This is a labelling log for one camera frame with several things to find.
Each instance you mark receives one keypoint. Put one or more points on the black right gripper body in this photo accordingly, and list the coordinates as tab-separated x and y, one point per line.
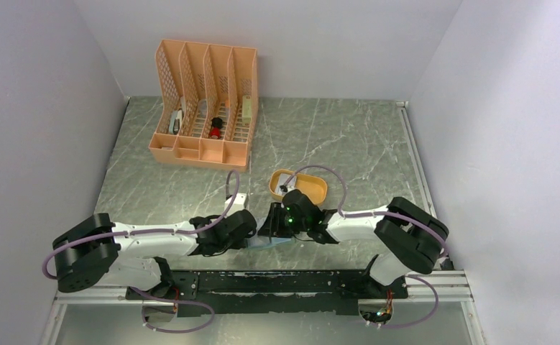
291	225

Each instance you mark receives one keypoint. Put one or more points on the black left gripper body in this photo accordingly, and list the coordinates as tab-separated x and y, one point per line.
233	244

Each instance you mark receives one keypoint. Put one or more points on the green leather card holder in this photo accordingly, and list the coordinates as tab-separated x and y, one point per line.
265	242

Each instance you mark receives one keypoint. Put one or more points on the yellow oval tray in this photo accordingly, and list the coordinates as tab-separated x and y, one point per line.
313	187

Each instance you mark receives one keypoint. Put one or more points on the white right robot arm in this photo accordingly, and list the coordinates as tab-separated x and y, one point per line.
413	239

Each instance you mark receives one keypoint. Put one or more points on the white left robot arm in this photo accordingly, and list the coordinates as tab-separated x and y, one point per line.
99	251

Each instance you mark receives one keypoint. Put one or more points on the grey credit card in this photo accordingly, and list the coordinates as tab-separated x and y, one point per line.
285	178

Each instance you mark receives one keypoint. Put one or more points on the red black stamp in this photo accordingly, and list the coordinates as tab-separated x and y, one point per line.
216	127

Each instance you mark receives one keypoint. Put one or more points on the orange plastic desk organizer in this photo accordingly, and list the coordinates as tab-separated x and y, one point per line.
205	81

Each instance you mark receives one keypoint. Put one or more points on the grey white utility knife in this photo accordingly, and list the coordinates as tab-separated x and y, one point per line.
176	120

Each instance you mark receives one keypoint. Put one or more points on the pale green eraser box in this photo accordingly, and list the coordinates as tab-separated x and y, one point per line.
247	111

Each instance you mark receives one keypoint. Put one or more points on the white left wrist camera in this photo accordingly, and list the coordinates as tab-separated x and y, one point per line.
237	203

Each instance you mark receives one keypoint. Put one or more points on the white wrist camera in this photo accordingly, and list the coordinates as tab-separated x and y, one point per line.
237	203
286	188

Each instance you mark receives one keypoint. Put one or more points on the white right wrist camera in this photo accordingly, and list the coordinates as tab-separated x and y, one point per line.
286	188

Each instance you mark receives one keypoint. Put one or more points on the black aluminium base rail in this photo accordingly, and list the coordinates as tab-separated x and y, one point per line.
199	292

